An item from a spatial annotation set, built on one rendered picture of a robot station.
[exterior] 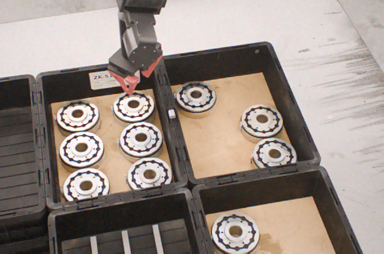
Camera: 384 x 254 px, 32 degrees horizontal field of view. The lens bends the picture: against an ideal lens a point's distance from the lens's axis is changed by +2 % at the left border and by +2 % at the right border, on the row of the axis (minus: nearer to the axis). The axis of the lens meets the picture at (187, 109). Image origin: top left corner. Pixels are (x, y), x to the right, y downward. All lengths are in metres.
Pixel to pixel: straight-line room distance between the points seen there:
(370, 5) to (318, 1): 1.16
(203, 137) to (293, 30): 0.62
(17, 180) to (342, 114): 0.89
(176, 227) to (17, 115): 0.51
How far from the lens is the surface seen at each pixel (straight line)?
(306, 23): 2.13
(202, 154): 1.58
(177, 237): 1.46
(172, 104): 1.55
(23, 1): 3.33
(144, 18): 1.24
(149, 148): 1.56
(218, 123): 1.64
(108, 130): 1.64
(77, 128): 1.61
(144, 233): 1.47
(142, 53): 1.22
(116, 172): 1.56
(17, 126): 1.68
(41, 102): 1.60
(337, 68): 2.01
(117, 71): 1.34
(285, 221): 1.50
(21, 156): 1.62
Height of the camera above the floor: 2.10
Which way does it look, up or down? 49 degrees down
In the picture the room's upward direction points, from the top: 1 degrees clockwise
